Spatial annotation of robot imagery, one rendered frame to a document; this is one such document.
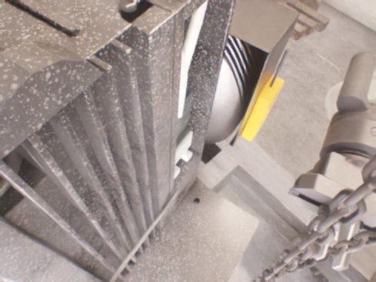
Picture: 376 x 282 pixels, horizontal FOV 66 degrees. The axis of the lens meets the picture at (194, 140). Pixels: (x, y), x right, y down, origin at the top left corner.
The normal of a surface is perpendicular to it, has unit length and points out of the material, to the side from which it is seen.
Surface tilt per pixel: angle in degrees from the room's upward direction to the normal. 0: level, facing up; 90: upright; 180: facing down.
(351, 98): 92
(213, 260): 0
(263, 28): 0
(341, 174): 2
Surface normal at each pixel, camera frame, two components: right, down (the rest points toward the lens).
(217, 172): 0.08, -0.52
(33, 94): 0.84, 0.50
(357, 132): -0.37, -0.64
